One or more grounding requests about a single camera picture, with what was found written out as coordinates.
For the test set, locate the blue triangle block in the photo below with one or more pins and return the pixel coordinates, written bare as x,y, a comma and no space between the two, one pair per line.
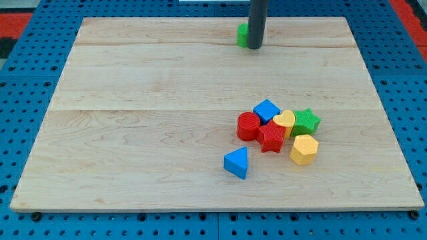
236,162

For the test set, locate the green star block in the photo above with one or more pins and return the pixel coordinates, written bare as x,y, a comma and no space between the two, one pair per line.
306,122

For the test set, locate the blue cube block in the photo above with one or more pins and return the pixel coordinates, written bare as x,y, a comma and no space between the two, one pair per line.
266,110

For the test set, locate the red cylinder block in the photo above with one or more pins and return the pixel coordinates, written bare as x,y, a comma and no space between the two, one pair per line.
247,126

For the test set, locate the green cylinder block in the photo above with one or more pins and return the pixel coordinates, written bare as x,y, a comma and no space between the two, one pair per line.
241,35

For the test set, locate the yellow heart block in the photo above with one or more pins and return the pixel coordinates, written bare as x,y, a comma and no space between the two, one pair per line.
286,119

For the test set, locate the yellow hexagon block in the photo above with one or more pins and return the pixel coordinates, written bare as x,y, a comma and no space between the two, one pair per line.
304,150

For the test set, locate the red star block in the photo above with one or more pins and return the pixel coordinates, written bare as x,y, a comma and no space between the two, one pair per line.
271,137

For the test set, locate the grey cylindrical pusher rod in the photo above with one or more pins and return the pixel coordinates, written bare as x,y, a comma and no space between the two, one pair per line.
256,23

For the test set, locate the light wooden board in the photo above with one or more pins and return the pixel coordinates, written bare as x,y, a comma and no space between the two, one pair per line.
145,110

